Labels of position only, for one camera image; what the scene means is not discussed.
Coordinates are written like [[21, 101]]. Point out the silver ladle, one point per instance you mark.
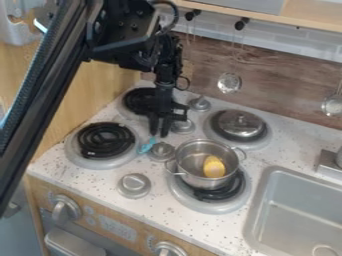
[[332, 106]]

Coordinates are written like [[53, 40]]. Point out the toy stove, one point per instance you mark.
[[106, 140]]

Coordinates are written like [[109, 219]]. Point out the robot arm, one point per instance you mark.
[[124, 36]]

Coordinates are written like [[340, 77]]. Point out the silver pot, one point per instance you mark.
[[196, 160]]

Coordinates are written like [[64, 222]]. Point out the silver round strainer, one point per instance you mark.
[[229, 83]]

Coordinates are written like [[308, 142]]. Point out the yellow toy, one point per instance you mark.
[[214, 166]]

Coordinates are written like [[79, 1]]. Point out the silver lid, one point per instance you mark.
[[240, 124]]

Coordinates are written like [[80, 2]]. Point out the blue fork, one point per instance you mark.
[[146, 146]]

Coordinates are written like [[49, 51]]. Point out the toy sink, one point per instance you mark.
[[298, 213]]

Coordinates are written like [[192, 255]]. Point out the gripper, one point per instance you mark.
[[164, 101]]

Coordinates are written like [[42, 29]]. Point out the tap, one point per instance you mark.
[[331, 160]]

